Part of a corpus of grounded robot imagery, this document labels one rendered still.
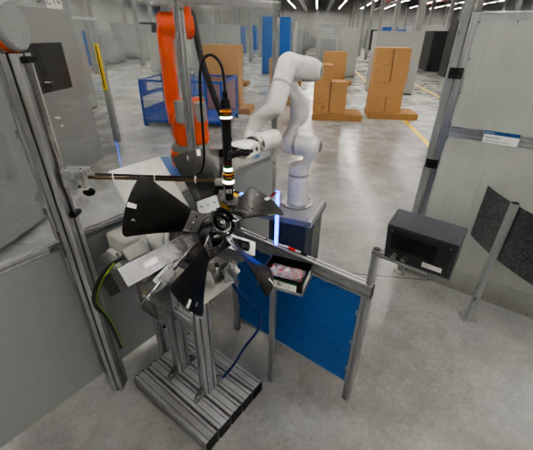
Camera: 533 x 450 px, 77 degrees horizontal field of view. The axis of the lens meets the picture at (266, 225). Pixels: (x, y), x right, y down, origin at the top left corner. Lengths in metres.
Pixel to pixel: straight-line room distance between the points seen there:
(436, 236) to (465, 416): 1.34
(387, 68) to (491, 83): 6.68
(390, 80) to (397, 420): 8.07
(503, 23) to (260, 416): 2.69
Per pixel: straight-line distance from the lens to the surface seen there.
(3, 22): 1.50
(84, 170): 1.54
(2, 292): 1.89
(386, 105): 9.46
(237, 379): 2.22
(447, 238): 1.38
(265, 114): 1.56
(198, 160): 1.49
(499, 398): 2.64
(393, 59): 9.32
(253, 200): 1.57
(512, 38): 2.72
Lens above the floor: 1.87
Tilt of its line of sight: 30 degrees down
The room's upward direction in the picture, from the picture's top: 1 degrees clockwise
